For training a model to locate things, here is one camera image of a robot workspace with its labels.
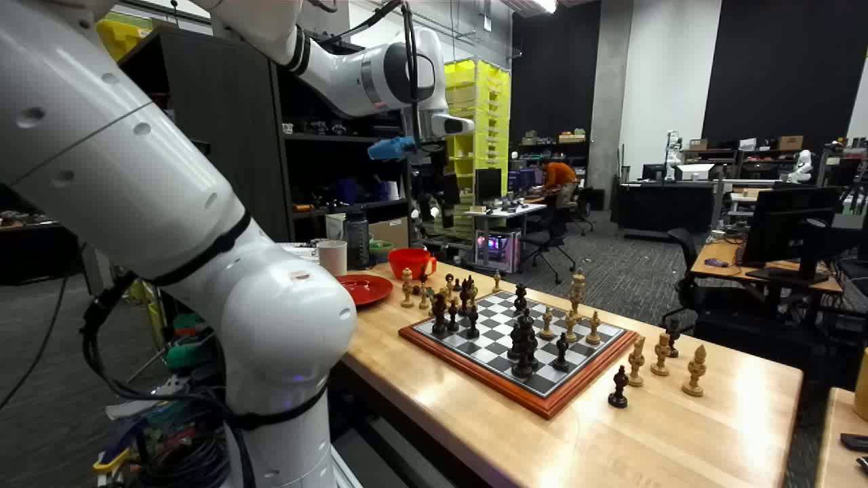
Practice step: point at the large beige chess piece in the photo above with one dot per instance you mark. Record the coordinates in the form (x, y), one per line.
(408, 289)

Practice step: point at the dark shelf unit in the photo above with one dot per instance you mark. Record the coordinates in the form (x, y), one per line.
(233, 117)

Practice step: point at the yellow bin rack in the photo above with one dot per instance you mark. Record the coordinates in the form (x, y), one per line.
(477, 117)

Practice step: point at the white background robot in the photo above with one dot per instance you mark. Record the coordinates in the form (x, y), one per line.
(800, 166)

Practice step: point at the cardboard box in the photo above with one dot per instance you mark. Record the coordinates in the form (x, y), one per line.
(391, 234)

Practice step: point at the yellow bin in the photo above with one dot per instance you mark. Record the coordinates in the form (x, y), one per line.
(118, 37)

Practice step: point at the tall beige chess piece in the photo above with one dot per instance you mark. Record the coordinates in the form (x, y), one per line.
(575, 289)
(570, 327)

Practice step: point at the black remote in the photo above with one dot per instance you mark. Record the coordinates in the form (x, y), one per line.
(856, 443)

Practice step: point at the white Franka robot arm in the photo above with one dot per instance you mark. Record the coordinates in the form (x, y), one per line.
(136, 180)

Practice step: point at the black monitor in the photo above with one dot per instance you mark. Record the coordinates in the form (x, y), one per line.
(788, 226)

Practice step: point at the black cabinet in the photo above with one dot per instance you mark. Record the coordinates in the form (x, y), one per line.
(666, 207)

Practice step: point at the computer tower purple light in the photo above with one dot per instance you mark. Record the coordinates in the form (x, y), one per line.
(496, 251)

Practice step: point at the beige crowned chess piece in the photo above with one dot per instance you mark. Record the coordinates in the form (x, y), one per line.
(449, 289)

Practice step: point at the dark bottle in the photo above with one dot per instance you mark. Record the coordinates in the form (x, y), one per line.
(355, 239)

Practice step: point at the black chess piece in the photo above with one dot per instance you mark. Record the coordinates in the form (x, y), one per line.
(439, 315)
(518, 299)
(563, 350)
(620, 386)
(453, 314)
(473, 323)
(525, 360)
(670, 337)

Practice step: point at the wooden office desk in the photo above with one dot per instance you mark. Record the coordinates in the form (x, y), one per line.
(722, 261)

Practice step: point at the white cup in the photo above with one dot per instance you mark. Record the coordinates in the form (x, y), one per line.
(332, 258)

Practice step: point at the chessboard with red frame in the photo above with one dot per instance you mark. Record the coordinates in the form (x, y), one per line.
(491, 357)

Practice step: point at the beige chess pawn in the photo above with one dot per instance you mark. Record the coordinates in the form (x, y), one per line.
(495, 283)

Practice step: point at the person in orange shirt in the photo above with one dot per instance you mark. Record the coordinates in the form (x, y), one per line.
(560, 180)

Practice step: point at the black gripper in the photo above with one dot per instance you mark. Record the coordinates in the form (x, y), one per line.
(431, 178)

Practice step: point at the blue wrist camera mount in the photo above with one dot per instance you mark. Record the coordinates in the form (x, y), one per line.
(391, 147)

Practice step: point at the black office chair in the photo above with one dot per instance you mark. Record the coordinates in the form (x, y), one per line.
(713, 308)

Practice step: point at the black chess bishop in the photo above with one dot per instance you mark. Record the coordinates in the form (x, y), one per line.
(518, 327)

